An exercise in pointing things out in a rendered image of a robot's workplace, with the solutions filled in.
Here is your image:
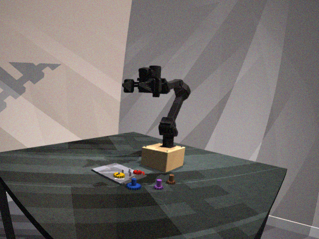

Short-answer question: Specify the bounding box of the yellow gear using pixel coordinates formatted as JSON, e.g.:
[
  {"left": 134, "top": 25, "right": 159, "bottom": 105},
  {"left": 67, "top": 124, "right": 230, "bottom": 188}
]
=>
[{"left": 113, "top": 172, "right": 125, "bottom": 178}]

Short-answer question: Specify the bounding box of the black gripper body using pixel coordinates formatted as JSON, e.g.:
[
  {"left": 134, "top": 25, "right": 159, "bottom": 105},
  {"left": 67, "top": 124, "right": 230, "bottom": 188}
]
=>
[{"left": 131, "top": 79, "right": 162, "bottom": 93}]

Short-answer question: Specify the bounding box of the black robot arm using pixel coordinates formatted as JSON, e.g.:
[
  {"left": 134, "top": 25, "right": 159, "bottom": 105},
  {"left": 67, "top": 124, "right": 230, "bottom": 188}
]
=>
[{"left": 137, "top": 66, "right": 191, "bottom": 148}]

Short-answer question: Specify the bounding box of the purple gear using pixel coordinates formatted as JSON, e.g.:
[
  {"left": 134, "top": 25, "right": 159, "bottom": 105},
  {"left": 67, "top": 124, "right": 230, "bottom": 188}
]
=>
[{"left": 154, "top": 179, "right": 163, "bottom": 190}]

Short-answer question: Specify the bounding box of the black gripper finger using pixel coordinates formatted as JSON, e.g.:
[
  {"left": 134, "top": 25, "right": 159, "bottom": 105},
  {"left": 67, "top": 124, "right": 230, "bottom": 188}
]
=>
[
  {"left": 139, "top": 79, "right": 155, "bottom": 93},
  {"left": 122, "top": 79, "right": 131, "bottom": 93}
]

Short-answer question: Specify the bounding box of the brown gear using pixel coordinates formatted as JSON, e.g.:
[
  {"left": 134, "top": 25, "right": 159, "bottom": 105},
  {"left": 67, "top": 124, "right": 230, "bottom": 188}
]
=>
[{"left": 166, "top": 174, "right": 175, "bottom": 185}]

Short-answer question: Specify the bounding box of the red gear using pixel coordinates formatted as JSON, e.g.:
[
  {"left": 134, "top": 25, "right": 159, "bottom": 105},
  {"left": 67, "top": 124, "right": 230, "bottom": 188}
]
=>
[{"left": 133, "top": 170, "right": 142, "bottom": 175}]

